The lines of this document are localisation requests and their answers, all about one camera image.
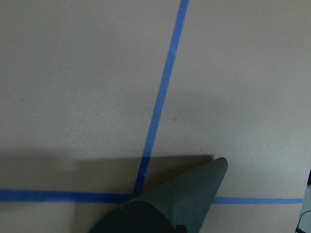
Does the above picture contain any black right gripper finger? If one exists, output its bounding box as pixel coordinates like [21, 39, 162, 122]
[89, 201, 188, 233]

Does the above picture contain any black mouse pad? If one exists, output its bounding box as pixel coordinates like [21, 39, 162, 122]
[132, 157, 229, 233]

